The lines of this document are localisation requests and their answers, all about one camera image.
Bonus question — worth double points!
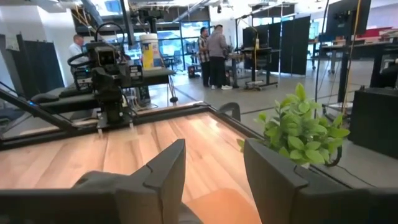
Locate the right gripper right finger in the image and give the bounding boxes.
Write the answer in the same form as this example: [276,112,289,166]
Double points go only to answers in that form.
[243,139,368,224]

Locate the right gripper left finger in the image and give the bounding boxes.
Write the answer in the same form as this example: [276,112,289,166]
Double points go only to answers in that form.
[73,139,187,224]

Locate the person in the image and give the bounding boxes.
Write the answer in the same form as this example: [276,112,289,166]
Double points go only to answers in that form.
[197,27,211,88]
[68,34,90,67]
[206,24,233,91]

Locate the orange flat mat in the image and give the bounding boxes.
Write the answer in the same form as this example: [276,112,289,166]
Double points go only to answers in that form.
[186,188,262,224]

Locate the green potted plant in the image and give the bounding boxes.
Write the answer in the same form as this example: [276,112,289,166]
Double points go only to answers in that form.
[238,82,351,169]

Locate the white yellow wipes canister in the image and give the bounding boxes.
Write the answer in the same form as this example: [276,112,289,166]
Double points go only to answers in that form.
[139,33,163,71]

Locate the dark partition panel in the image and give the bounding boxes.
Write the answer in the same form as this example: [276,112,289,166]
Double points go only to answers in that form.
[22,39,65,95]

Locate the black curved clamp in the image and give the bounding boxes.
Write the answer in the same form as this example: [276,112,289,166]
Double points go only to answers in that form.
[217,101,242,123]

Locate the black cabinet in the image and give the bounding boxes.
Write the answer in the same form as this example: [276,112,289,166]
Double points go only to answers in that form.
[348,86,398,160]

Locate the black standing desk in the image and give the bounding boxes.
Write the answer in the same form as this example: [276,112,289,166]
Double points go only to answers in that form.
[228,45,281,91]

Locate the black folding partition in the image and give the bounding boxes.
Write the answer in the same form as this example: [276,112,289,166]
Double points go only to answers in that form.
[279,15,312,76]

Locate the black monitor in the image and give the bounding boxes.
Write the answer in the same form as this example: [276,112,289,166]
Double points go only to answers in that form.
[325,0,373,103]

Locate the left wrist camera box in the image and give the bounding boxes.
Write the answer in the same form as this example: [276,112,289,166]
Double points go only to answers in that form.
[95,46,118,68]

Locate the black diagonal frame strut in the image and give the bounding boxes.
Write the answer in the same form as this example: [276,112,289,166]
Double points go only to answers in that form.
[0,88,78,133]

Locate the yellow hanging cable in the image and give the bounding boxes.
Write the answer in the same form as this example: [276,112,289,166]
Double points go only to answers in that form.
[341,0,362,113]

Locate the black hanging cable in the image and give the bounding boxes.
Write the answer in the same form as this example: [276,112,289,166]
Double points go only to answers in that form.
[313,0,330,105]

